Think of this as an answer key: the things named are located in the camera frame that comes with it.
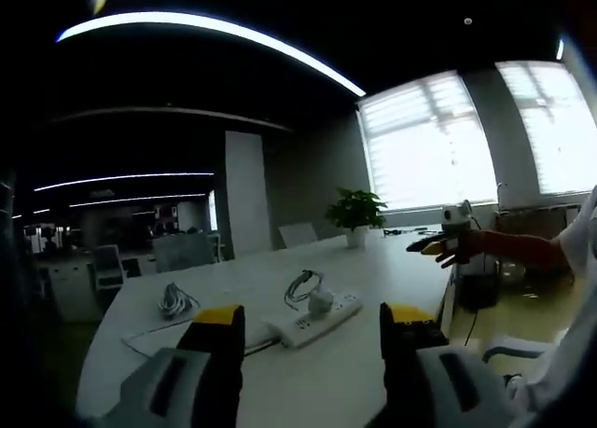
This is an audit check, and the mesh office chair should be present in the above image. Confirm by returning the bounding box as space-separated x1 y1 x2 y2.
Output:
92 244 127 292

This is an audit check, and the white desk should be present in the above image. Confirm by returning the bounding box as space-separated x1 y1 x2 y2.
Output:
74 225 461 420

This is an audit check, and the white chair back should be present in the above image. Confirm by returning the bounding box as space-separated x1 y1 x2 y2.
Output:
278 222 320 250

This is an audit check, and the white power strip cable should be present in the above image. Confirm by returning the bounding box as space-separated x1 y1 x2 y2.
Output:
242 332 281 357

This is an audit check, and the bundled white cable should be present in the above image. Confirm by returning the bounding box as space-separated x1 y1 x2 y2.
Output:
157 282 201 320

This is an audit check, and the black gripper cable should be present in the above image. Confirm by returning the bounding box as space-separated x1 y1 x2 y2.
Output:
464 253 489 348

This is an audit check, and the person's white shirt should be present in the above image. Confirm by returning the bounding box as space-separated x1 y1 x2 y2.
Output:
506 185 597 410

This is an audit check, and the white charger cable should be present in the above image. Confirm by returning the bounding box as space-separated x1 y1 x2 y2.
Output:
284 269 326 311

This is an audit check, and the long ceiling light strip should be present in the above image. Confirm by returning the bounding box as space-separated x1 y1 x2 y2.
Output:
55 11 367 97

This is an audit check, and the white office chair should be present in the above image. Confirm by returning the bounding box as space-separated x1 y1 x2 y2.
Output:
481 337 561 364

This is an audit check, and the white charger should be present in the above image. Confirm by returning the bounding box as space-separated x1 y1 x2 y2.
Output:
307 287 336 318

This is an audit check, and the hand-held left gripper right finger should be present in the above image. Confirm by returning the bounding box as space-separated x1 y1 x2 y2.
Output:
379 301 514 428

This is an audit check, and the green potted plant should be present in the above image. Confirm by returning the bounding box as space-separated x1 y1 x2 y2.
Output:
325 187 388 250

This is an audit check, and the black bag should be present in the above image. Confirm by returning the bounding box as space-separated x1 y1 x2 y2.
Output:
455 273 499 308

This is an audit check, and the thin ceiling light strip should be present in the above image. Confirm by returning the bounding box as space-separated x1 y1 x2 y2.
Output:
68 193 206 209
33 170 215 192

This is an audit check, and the person's right hand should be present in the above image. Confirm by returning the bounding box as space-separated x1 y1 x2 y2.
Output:
436 229 491 269

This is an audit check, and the white office desk partition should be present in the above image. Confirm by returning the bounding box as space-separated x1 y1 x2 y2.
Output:
46 262 102 324

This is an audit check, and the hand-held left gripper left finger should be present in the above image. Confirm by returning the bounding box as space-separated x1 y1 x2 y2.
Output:
100 304 246 428

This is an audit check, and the white power strip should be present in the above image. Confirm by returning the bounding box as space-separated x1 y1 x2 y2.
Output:
261 290 365 351

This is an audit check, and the grey high-back chair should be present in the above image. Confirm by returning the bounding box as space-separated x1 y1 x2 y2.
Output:
152 233 221 274

